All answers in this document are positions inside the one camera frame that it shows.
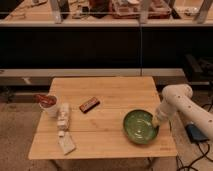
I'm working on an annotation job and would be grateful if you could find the white cup with red lid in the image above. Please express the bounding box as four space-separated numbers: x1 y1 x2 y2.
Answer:
35 94 58 118

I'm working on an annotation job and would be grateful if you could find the brown chocolate bar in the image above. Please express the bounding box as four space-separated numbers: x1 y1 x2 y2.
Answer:
79 97 100 113

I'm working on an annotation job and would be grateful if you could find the background shelf unit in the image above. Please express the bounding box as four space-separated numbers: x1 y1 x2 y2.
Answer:
0 0 213 27

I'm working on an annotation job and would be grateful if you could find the dark box on right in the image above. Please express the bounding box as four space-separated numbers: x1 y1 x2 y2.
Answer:
182 54 213 82

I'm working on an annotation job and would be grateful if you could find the white tube package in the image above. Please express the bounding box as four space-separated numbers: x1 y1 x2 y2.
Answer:
57 103 70 131

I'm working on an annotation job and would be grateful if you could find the green ceramic bowl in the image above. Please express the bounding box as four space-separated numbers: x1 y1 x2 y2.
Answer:
123 109 159 144

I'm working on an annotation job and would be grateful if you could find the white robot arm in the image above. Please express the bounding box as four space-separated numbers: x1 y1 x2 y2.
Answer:
152 84 213 141

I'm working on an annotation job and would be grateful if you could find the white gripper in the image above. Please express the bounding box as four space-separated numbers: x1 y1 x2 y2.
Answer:
152 104 171 128

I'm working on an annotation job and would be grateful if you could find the black foot pedal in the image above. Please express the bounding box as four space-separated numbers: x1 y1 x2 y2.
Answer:
185 124 208 143

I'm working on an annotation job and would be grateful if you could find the black cable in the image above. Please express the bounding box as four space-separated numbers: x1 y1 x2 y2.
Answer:
175 141 213 171

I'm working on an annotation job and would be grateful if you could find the wooden table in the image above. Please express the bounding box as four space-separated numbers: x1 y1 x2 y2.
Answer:
27 76 179 171

